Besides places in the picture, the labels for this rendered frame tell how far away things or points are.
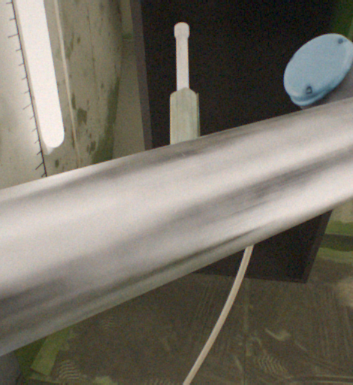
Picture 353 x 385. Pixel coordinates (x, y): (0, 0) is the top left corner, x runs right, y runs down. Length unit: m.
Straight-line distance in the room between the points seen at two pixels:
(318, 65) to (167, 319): 1.66
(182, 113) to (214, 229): 0.55
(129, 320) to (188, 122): 1.41
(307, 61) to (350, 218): 2.02
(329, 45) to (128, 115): 2.10
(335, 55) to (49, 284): 0.41
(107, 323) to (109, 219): 1.82
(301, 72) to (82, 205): 0.37
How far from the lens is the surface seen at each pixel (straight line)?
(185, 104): 0.78
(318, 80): 0.49
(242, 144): 0.26
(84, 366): 1.89
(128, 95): 2.57
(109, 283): 0.21
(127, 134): 2.52
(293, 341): 2.00
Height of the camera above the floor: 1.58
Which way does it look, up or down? 32 degrees down
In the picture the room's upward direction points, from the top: straight up
